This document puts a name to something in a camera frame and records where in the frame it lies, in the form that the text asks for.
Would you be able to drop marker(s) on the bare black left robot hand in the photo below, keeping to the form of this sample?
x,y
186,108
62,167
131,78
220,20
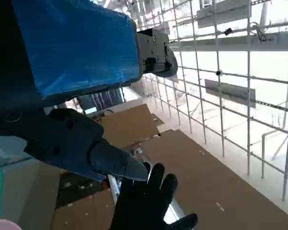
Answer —
x,y
81,48

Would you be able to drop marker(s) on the computer monitor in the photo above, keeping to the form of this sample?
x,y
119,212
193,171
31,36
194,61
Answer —
x,y
103,99

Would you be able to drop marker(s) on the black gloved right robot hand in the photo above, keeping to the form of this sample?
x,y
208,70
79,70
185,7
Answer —
x,y
141,206

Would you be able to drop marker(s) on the large brown cardboard box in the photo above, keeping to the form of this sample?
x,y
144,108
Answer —
x,y
194,179

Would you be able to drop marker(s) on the grey panel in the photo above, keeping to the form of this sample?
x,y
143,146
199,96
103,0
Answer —
x,y
230,92
220,14

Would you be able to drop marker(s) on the pink bowl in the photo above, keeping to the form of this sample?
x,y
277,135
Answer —
x,y
2,226

